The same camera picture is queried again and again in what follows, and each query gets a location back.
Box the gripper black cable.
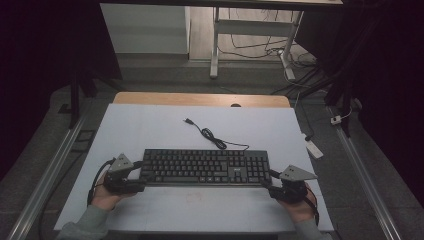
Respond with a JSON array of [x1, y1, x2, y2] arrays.
[[86, 158, 116, 206], [304, 185, 321, 226]]

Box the person's right hand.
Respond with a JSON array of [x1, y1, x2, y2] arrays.
[[283, 190, 317, 224]]

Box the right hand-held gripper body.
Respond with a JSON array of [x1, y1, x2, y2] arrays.
[[266, 164, 318, 205]]

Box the black curtain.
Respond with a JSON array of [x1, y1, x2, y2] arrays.
[[0, 0, 123, 183], [294, 0, 424, 208]]

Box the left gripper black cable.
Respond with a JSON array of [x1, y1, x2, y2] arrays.
[[86, 158, 116, 206]]

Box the white desk frame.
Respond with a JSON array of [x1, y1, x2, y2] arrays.
[[209, 6, 305, 81]]

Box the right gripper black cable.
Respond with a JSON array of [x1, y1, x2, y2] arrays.
[[304, 185, 321, 226]]

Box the person's left hand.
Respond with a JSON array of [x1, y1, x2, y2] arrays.
[[90, 173, 135, 212]]

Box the black keyboard cable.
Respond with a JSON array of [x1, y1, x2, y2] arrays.
[[183, 118, 250, 152]]

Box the black computer keyboard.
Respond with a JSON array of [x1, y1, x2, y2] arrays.
[[139, 148, 273, 188]]

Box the white power strip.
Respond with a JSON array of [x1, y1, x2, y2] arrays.
[[303, 133, 325, 160]]

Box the aluminium floor rail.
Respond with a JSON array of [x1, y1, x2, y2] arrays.
[[5, 114, 88, 240], [328, 106, 404, 240]]

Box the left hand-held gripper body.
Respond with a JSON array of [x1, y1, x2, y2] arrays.
[[102, 153, 147, 196]]

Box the white cabinet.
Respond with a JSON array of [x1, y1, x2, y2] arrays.
[[99, 3, 192, 55]]

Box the black metal stand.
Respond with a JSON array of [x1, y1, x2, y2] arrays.
[[67, 64, 83, 130], [324, 66, 355, 138]]

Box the tangle of floor cables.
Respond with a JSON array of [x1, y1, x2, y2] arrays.
[[218, 8, 318, 69]]

